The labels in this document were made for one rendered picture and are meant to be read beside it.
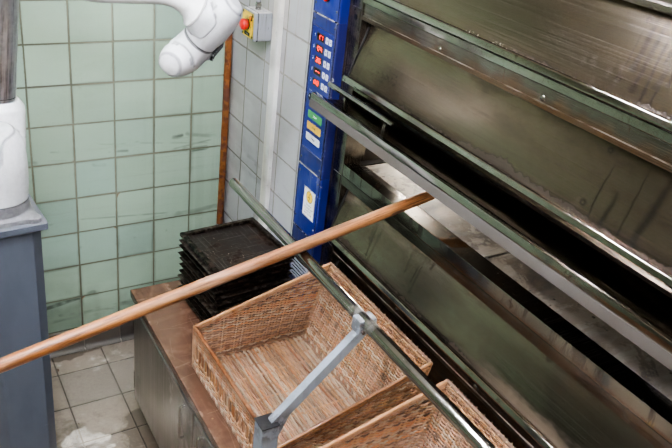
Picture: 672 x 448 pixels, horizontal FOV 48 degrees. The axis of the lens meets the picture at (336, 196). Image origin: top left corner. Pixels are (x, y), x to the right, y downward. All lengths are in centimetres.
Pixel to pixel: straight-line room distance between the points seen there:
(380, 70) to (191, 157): 125
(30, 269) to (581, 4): 168
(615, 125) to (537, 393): 66
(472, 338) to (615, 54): 81
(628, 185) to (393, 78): 78
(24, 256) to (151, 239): 99
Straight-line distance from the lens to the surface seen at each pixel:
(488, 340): 194
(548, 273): 151
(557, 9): 166
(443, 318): 204
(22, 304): 247
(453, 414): 147
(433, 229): 204
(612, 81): 153
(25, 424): 276
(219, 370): 220
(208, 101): 310
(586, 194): 160
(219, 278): 177
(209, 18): 217
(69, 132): 297
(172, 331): 257
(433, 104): 194
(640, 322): 140
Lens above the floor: 213
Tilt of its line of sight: 26 degrees down
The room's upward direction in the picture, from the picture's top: 7 degrees clockwise
